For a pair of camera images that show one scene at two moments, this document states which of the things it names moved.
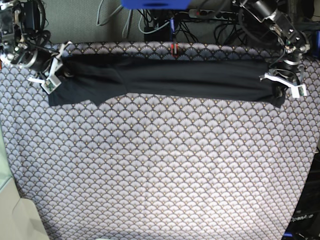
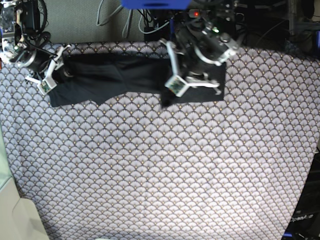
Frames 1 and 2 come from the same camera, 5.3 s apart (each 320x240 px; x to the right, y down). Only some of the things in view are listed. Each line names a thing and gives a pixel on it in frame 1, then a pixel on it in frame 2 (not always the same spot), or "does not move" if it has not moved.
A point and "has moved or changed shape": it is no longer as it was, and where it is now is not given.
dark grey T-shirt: x=91 y=78 has moved or changed shape
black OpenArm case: x=304 y=224 does not move
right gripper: x=288 y=71 → x=190 y=61
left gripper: x=46 y=63 does not move
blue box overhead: x=156 y=4 does not move
